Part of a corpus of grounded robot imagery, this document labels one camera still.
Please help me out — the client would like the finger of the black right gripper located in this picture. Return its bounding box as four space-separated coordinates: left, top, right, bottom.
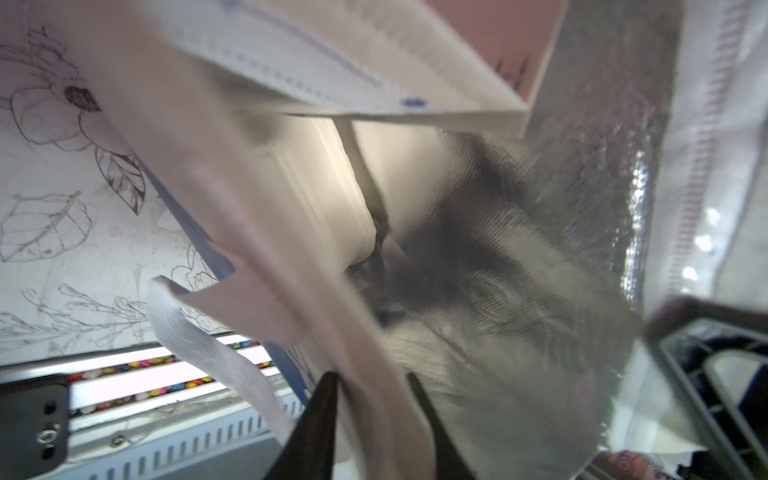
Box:
644 296 767 479

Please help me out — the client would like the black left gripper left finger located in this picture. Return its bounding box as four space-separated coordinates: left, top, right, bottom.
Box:
265 372 339 480

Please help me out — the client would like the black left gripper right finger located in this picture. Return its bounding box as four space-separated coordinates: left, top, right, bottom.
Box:
406 372 476 480

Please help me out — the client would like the blue white bag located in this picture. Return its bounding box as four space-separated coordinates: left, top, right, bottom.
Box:
38 1 767 479

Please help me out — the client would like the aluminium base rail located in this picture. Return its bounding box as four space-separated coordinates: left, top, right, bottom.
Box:
1 344 277 479

